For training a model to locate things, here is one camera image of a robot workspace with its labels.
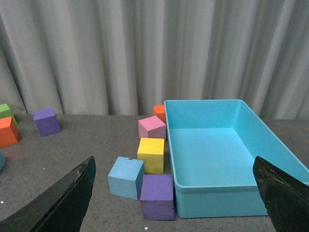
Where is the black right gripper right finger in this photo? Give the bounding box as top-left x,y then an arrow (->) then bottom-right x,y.
253,156 -> 309,232

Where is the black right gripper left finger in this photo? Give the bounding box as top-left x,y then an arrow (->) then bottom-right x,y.
0,156 -> 96,232

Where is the light blue dented foam block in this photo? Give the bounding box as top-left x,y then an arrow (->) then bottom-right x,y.
0,152 -> 6,171

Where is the purple foam block far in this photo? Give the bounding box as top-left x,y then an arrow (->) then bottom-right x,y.
33,108 -> 61,137

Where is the purple foam block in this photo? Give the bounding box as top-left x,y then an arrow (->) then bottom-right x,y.
140,174 -> 175,221
33,108 -> 61,137

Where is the light blue plastic bin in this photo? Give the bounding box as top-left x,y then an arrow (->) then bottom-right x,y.
165,100 -> 309,218

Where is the purple foam block near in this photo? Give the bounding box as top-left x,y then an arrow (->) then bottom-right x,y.
140,174 -> 175,221

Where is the yellow foam block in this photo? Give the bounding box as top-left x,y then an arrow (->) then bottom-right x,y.
137,138 -> 165,174

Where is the green foam block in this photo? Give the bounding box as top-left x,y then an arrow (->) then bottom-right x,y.
0,103 -> 17,125

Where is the pink foam block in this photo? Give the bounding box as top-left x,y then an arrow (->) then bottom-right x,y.
138,116 -> 167,140

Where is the orange foam block behind bin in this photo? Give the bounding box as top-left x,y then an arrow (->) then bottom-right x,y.
153,104 -> 167,124

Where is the grey curtain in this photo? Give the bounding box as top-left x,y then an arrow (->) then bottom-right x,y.
0,0 -> 309,119

